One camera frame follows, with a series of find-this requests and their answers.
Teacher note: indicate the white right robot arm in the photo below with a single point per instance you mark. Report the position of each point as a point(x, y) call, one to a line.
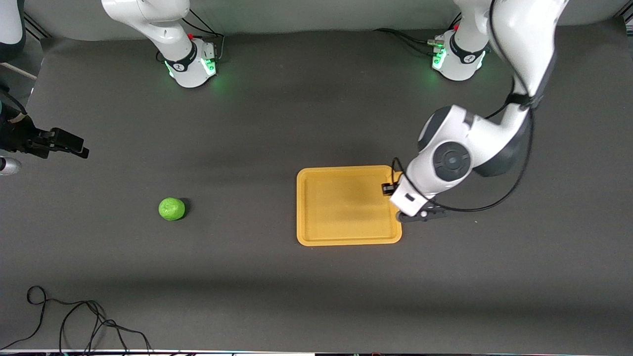
point(168, 29)

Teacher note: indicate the green apple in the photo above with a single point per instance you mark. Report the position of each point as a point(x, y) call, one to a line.
point(171, 208)

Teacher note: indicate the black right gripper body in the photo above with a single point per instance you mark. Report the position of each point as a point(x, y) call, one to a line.
point(20, 137)

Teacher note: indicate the thin white rod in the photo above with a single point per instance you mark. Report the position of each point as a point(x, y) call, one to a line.
point(20, 70)

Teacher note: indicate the black frame rail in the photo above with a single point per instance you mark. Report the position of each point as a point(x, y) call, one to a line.
point(34, 24)

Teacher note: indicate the dark grey table mat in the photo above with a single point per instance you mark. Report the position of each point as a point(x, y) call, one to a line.
point(316, 296)

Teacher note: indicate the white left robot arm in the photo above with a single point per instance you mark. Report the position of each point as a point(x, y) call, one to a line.
point(474, 143)

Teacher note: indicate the yellow plastic tray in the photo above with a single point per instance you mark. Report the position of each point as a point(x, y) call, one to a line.
point(346, 207)

